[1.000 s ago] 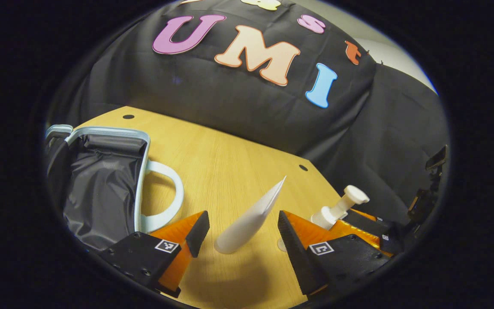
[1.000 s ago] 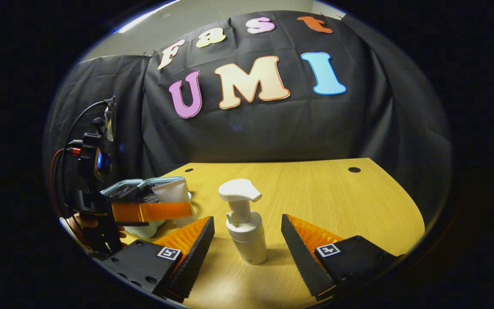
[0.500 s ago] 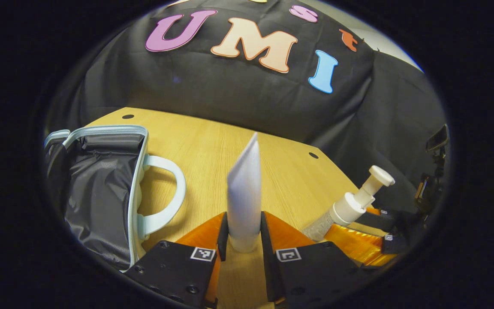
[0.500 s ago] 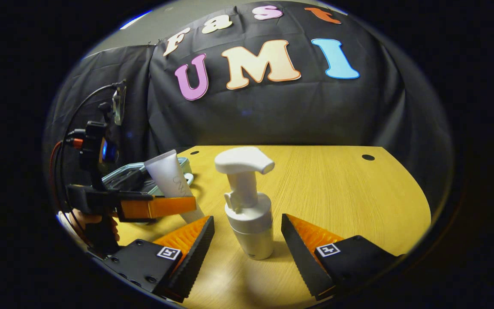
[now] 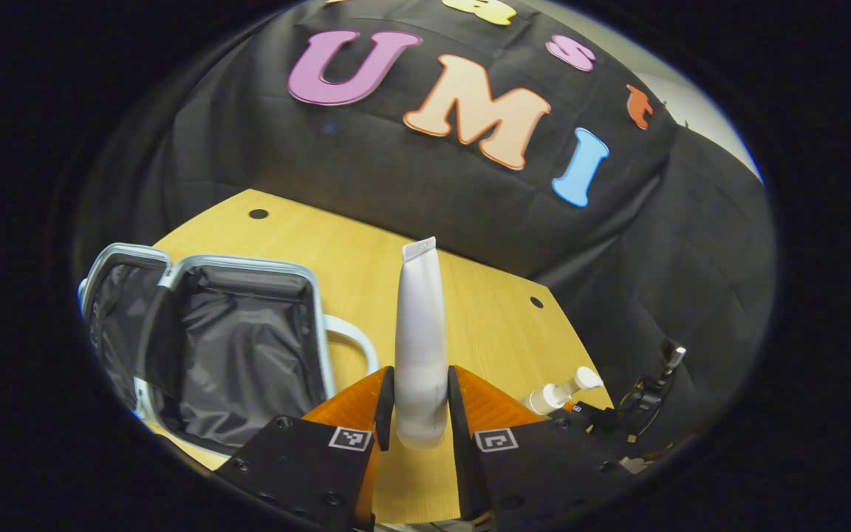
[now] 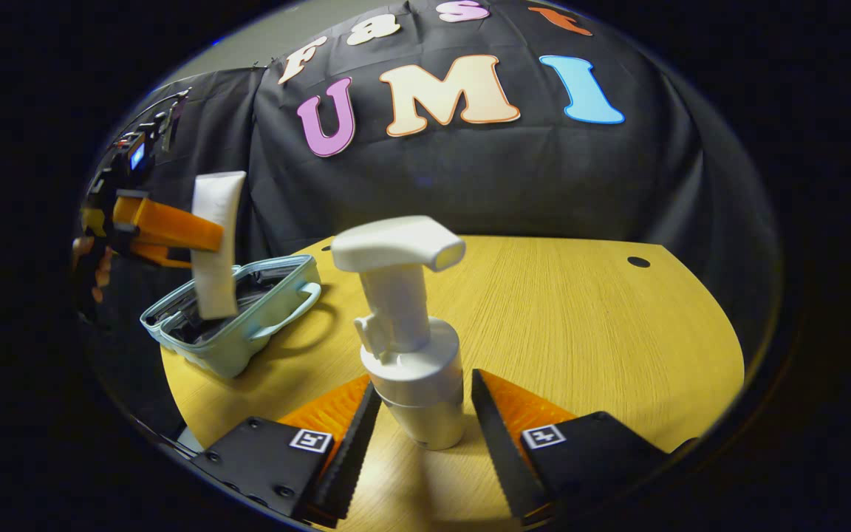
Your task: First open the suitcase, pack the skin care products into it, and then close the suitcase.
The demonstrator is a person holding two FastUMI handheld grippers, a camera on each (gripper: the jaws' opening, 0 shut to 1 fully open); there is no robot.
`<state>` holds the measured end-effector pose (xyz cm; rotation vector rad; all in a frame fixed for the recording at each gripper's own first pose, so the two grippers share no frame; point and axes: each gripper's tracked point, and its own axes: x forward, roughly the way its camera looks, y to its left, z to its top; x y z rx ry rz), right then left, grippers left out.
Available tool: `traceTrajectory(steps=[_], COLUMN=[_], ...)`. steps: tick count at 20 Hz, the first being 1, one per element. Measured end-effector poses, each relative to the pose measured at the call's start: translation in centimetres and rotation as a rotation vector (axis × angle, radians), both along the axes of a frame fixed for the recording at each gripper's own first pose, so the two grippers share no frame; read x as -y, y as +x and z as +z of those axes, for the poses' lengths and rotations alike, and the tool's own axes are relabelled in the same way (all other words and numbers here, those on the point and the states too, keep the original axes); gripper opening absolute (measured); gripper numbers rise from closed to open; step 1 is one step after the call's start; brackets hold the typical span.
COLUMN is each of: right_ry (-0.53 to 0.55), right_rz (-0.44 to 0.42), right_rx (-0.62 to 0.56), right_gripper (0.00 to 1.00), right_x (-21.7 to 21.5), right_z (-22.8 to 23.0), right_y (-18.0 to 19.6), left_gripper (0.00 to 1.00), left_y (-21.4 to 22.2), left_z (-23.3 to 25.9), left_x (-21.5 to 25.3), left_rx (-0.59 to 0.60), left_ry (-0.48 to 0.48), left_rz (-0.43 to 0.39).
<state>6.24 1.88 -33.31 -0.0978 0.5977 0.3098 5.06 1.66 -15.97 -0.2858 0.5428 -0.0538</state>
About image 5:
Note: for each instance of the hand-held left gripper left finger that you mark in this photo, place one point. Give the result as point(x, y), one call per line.
point(385, 406)

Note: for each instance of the white pump bottle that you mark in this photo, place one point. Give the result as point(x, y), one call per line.
point(547, 399)

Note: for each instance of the light blue suitcase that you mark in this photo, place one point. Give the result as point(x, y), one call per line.
point(241, 347)

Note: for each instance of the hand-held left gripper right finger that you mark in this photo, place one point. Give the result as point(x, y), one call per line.
point(459, 421)

